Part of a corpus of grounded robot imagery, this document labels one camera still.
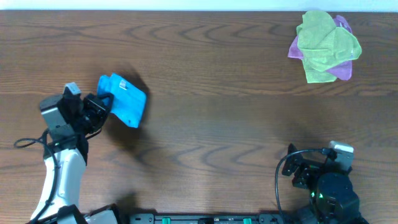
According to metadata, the blue microfiber cloth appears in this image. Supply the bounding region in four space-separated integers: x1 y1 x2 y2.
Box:
97 73 147 128

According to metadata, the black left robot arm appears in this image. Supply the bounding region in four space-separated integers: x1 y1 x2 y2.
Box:
30 93 114 223

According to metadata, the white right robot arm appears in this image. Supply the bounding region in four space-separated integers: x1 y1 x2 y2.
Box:
274 141 368 224

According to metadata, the purple microfiber cloth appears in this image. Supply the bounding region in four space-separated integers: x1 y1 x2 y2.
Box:
287 15 353 83

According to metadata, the green microfiber cloth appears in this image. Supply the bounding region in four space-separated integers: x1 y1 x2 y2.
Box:
296 11 362 72

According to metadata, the black mounting rail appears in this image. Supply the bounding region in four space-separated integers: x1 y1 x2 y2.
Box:
83 203 299 224

